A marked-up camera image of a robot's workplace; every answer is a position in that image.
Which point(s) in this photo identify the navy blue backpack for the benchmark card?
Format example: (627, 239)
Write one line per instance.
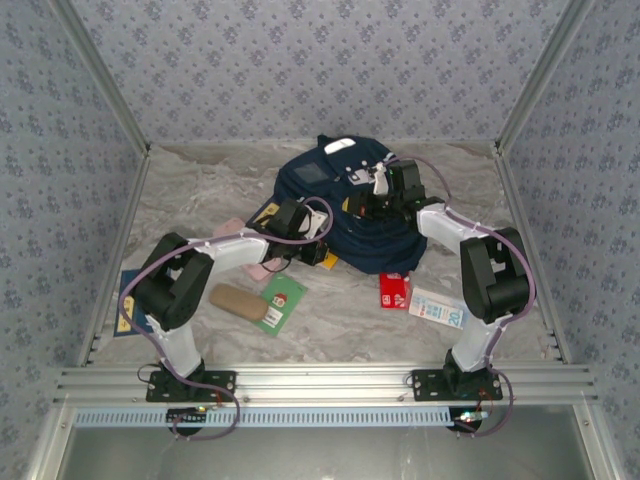
(375, 245)

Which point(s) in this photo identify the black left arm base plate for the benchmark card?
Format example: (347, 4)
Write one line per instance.
(220, 385)

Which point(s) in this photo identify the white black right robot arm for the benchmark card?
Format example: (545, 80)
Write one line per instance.
(480, 345)

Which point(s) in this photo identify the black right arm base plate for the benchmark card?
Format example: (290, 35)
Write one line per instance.
(430, 387)

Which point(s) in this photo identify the brown glasses case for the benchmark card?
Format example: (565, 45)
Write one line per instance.
(240, 301)

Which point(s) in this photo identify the yellow cartoon book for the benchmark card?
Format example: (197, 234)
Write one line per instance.
(330, 261)

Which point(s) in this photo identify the pink case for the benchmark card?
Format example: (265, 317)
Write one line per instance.
(227, 229)

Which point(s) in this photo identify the green card booklet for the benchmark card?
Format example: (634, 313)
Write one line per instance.
(292, 292)

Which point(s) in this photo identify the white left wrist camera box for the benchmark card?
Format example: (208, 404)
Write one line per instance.
(315, 225)

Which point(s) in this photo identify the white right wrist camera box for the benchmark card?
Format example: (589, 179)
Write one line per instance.
(380, 182)

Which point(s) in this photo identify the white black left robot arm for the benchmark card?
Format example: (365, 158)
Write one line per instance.
(235, 250)

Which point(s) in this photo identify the aluminium frame post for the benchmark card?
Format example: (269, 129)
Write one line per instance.
(103, 75)
(542, 75)

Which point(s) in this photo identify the red booklet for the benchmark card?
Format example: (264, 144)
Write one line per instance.
(395, 290)

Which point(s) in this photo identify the small black circuit board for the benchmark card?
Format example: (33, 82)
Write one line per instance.
(467, 420)
(187, 415)

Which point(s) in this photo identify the blue book with yellow label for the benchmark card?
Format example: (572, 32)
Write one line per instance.
(125, 285)
(267, 210)

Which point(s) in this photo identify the aluminium front frame rail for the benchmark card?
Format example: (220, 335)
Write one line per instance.
(320, 385)

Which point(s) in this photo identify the aluminium side frame rail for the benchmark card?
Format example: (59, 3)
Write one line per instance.
(512, 190)
(117, 250)

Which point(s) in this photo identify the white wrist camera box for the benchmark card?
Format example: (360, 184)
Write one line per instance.
(380, 182)
(315, 225)

